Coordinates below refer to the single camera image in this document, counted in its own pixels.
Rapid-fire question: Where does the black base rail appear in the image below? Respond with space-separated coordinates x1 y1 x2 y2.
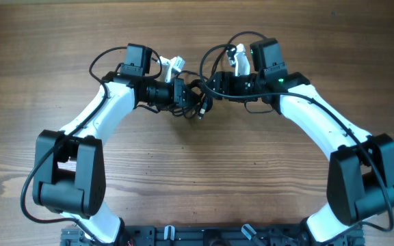
60 224 365 246

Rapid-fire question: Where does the thin black USB cable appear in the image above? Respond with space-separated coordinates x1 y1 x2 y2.
169 70 215 120

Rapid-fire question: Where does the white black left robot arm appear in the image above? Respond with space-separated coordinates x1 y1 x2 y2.
21 44 199 245

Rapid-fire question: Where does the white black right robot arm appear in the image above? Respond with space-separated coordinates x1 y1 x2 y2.
202 38 394 245

